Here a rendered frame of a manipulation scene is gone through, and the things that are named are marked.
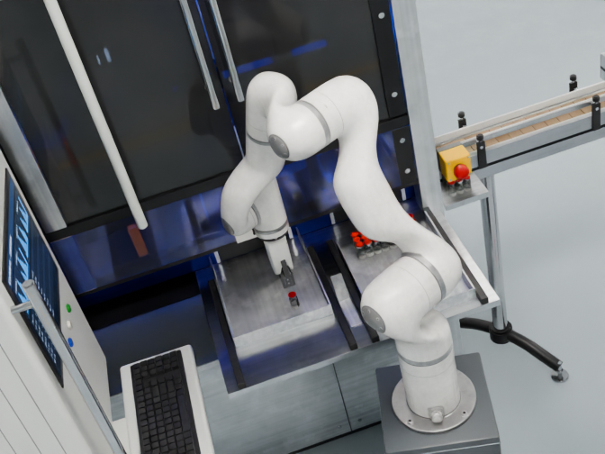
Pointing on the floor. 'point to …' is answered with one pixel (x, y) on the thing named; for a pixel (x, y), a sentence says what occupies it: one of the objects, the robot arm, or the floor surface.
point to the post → (419, 117)
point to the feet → (519, 344)
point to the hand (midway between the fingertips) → (286, 276)
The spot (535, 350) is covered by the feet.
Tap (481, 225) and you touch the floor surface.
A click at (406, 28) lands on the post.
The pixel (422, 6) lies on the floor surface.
